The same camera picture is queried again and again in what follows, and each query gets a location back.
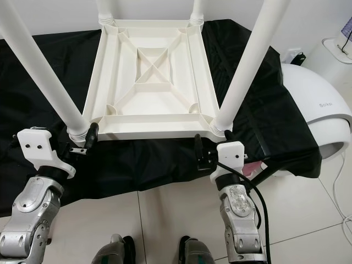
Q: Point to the white plastic table top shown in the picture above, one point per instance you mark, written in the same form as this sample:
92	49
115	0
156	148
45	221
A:
115	82

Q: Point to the white plastic table leg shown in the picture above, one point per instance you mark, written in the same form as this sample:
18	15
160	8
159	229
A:
104	10
38	60
196	10
247	66

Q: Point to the pink object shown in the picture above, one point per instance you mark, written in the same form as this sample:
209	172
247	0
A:
253	166

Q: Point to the black metal table leg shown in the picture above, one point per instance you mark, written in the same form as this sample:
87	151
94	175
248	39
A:
261	173

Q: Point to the black tablecloth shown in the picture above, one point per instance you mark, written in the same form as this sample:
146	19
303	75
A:
143	165

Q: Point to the grey robot right leg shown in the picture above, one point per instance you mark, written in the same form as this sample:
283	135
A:
198	254

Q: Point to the black power plug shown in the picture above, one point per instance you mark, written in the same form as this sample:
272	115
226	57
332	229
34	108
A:
300	56

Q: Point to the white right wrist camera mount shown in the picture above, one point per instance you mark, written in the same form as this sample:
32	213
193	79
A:
231	154

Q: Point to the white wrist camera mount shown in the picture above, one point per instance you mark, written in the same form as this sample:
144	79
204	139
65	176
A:
36	144
231	154

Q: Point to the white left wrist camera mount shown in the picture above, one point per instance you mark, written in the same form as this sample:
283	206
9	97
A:
36	144

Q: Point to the white wall socket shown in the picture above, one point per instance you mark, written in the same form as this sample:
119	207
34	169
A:
291	53

